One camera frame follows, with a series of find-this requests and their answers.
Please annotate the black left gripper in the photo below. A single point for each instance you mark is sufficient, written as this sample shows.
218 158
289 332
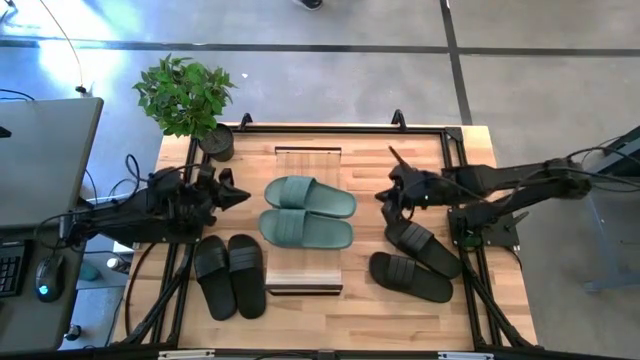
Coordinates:
207 195

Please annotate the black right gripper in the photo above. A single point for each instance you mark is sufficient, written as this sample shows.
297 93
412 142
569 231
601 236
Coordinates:
417 187

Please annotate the black rubber slide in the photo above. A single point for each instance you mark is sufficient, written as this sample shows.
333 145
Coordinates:
430 250
247 295
415 280
217 295

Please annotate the green rubber slide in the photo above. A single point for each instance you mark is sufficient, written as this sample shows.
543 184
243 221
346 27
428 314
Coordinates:
325 200
325 232

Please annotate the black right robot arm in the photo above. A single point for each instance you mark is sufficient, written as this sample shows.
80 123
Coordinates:
525 182

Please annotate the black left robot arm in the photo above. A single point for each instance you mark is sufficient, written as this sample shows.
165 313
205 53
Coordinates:
125 220

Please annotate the black table clamp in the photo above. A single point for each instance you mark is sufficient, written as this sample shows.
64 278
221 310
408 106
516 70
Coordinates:
245 122
398 121

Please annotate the green potted plant black pot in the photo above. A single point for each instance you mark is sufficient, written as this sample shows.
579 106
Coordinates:
185 95

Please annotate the small teal object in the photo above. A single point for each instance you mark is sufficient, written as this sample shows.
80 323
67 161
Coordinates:
90 272

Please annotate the grey office desk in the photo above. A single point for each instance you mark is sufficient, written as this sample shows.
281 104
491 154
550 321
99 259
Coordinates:
45 165

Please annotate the black computer mouse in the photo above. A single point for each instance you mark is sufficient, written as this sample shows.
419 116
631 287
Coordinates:
50 275

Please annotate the person's shoe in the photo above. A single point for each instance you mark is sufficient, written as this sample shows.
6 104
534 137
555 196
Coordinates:
310 4

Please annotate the round black desk foot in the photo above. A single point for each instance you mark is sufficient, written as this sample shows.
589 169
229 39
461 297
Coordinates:
73 333

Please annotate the grey metal stand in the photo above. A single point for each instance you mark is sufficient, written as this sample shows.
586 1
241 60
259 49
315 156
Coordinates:
602 240

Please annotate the black computer keyboard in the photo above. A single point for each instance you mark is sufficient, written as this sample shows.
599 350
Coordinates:
10 272

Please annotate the wooden shelf with black frame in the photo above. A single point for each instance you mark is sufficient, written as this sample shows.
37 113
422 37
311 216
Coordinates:
305 270

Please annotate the silver metal bracket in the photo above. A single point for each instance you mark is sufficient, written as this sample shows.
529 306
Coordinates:
465 355
185 354

